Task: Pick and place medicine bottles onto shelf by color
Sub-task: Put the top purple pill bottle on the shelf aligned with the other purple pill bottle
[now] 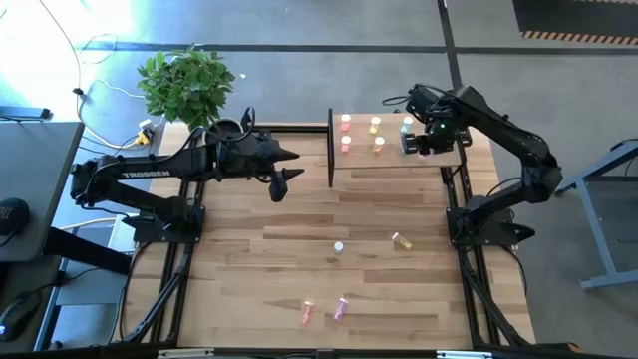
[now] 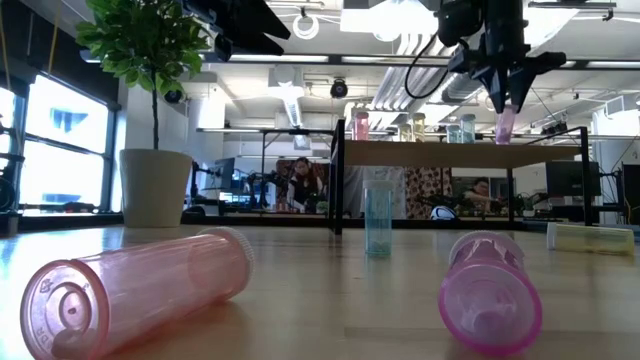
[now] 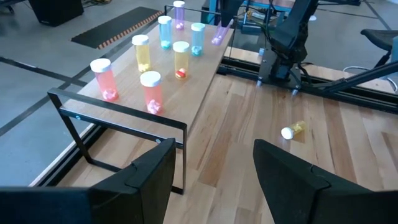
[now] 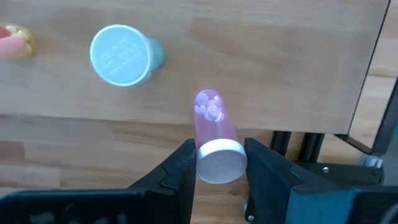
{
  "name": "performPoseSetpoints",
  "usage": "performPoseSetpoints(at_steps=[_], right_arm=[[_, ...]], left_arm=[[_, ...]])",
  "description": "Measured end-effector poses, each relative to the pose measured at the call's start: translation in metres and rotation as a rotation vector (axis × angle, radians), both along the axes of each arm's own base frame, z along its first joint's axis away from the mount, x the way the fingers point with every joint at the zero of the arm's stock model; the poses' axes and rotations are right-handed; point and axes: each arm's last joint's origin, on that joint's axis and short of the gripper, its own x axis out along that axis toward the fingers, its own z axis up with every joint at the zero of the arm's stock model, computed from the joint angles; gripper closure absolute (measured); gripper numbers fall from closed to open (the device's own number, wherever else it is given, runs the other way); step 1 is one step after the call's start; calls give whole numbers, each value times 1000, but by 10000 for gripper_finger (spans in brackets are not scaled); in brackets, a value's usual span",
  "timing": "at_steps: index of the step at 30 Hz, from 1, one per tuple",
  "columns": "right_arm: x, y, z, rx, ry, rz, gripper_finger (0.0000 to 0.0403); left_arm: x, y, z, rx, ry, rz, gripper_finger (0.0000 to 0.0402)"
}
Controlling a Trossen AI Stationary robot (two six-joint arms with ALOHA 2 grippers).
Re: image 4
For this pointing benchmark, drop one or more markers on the teal pill bottle white cap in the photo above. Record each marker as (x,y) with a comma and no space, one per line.
(121,54)

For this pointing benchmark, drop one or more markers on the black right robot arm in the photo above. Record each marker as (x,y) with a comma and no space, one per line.
(342,174)

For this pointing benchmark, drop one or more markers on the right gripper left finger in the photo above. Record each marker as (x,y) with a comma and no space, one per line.
(174,193)

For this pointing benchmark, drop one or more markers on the purple pill bottle white cap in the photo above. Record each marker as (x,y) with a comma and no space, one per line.
(214,130)

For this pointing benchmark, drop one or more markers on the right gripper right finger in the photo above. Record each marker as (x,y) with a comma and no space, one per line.
(270,186)

